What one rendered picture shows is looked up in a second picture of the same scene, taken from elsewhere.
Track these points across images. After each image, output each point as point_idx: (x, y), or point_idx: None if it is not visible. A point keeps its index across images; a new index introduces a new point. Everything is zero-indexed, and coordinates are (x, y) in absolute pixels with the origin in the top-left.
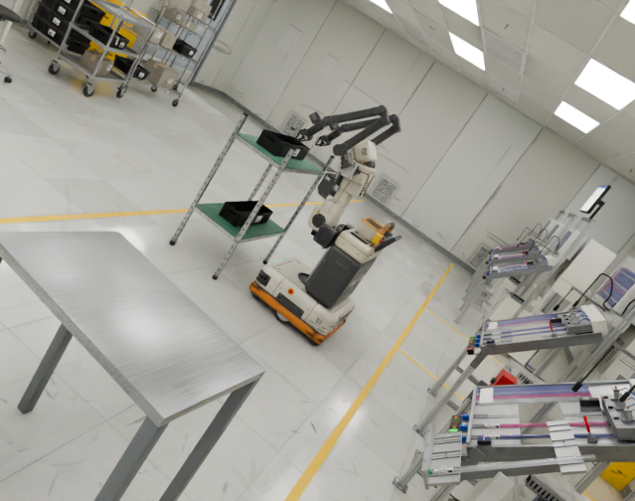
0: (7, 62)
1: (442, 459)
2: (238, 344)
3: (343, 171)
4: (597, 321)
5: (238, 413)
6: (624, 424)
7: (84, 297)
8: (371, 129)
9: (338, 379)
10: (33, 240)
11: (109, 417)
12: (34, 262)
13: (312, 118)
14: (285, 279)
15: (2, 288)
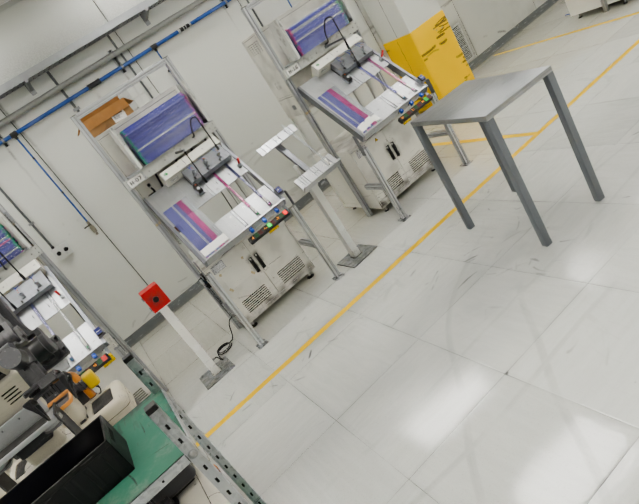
0: None
1: (320, 170)
2: (341, 415)
3: (64, 358)
4: (38, 263)
5: (381, 327)
6: (225, 154)
7: (498, 81)
8: None
9: (227, 439)
10: (530, 77)
11: (489, 269)
12: (524, 73)
13: (24, 353)
14: (213, 491)
15: (617, 317)
